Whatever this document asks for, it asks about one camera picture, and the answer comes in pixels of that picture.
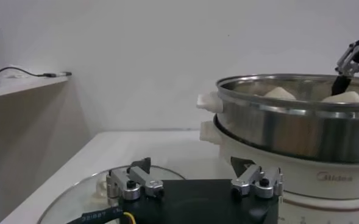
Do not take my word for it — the white side desk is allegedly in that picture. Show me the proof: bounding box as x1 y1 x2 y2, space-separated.
0 74 91 224

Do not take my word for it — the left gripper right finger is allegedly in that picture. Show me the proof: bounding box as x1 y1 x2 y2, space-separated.
230 156 284 199

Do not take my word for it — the black adapter cable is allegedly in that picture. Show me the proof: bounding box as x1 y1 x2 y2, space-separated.
0 66 73 79

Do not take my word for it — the white electric cooker pot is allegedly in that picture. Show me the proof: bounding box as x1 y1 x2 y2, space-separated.
199 120 359 224

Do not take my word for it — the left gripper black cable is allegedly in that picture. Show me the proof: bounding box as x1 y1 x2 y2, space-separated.
65 206 137 224

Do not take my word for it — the stainless steel steamer basket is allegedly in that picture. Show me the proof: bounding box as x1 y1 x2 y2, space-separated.
196 73 359 164

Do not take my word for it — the glass lid with white handle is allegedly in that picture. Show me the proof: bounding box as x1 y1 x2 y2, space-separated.
37 165 186 224

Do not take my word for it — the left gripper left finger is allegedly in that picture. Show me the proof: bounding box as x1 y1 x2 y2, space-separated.
105 157 165 201

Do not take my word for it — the white steamed baozi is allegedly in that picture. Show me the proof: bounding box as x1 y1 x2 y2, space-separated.
321 90 359 103
263 86 297 100

